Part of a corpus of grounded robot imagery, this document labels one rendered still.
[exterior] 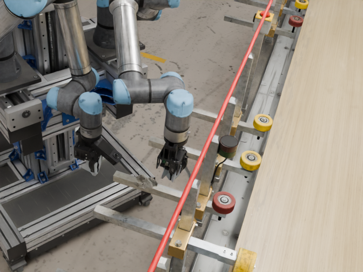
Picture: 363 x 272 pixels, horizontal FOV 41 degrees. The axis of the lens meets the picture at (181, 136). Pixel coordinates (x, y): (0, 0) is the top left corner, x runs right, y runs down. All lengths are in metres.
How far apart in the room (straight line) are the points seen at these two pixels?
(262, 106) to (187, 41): 1.80
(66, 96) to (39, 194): 1.05
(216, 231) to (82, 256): 0.89
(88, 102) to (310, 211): 0.85
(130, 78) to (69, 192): 1.27
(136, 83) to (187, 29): 3.05
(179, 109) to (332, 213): 0.72
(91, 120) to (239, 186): 0.82
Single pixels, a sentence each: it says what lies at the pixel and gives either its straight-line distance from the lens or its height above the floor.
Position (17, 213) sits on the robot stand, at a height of 0.21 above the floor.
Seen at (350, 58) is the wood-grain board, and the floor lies 0.90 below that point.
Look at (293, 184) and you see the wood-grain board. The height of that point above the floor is 0.90.
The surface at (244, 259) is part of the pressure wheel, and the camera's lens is 1.47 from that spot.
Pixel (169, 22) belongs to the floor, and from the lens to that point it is 4.54.
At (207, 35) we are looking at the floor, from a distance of 4.42.
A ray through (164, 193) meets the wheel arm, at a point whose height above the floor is 0.86.
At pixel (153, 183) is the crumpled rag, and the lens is 1.76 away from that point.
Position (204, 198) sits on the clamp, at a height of 0.87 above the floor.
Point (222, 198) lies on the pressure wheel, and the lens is 1.70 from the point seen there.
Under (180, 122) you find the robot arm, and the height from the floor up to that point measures 1.27.
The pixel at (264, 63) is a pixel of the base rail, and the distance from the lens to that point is 2.83.
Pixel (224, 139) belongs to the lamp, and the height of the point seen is 1.14.
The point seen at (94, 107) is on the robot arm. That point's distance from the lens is 1.59.
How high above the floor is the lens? 2.16
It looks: 41 degrees down
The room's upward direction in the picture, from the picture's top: 8 degrees clockwise
